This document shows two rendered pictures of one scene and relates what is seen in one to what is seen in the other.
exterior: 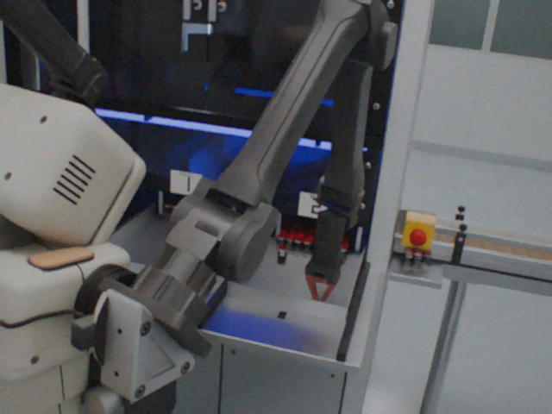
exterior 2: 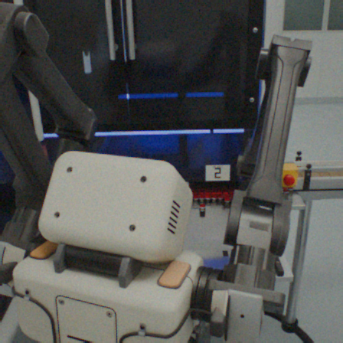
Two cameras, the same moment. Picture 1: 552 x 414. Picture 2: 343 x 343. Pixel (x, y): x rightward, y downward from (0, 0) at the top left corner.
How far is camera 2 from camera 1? 0.35 m
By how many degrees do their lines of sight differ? 11
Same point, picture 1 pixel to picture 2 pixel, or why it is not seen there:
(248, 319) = (207, 262)
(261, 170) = (277, 178)
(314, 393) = not seen: hidden behind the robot
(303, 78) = (283, 109)
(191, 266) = (264, 256)
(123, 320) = (246, 308)
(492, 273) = (329, 191)
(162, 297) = (259, 283)
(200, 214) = (249, 217)
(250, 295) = (199, 245)
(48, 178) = (164, 222)
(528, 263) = not seen: outside the picture
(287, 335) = not seen: hidden behind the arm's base
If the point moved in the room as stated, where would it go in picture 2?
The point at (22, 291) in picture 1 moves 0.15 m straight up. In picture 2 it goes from (174, 310) to (171, 215)
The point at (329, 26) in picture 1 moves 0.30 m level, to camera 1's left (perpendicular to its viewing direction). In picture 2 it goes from (289, 69) to (129, 80)
